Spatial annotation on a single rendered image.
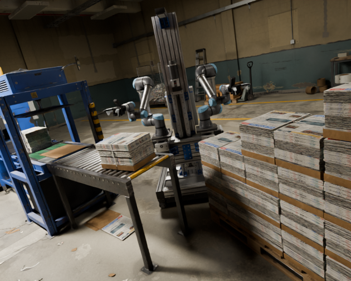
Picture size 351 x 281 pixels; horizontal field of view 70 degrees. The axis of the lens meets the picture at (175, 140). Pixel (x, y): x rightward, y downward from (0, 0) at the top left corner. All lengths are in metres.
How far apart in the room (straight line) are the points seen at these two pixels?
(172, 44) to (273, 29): 6.20
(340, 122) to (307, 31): 7.25
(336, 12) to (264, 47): 1.98
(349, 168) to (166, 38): 2.09
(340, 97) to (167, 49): 1.92
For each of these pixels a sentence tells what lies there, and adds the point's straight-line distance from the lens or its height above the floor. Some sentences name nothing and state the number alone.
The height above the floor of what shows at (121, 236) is 0.01.
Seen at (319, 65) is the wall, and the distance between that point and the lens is 8.48.
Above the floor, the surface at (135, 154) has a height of 0.93.
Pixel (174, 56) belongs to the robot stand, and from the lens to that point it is 2.81.
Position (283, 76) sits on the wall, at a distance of 8.74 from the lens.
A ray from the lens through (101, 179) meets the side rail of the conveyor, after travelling 2.10.
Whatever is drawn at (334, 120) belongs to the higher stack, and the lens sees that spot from 1.34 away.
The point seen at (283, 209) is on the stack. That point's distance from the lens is 1.78.
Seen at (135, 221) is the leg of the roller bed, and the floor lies 0.48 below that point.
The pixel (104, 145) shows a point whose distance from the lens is 2.11.
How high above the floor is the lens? 1.53
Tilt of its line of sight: 17 degrees down
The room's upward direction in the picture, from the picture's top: 11 degrees counter-clockwise
